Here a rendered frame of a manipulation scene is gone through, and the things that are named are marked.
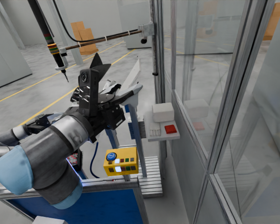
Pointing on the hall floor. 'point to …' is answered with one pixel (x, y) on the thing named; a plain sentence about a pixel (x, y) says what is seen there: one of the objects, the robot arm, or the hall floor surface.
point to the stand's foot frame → (153, 170)
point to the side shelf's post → (162, 158)
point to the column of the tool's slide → (159, 82)
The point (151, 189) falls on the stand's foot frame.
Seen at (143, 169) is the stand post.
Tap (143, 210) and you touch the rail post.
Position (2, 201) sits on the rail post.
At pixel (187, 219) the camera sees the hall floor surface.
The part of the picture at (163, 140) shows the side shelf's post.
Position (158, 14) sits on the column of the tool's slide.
